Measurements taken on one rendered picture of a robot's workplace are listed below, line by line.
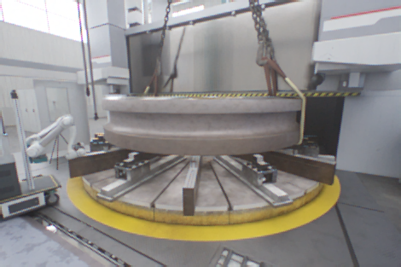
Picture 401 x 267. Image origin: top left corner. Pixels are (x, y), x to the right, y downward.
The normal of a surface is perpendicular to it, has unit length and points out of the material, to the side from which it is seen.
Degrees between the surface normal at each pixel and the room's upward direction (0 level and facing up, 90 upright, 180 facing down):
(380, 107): 90
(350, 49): 90
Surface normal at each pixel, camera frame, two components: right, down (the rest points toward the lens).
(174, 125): -0.20, 0.18
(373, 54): -0.47, 0.16
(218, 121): 0.10, 0.18
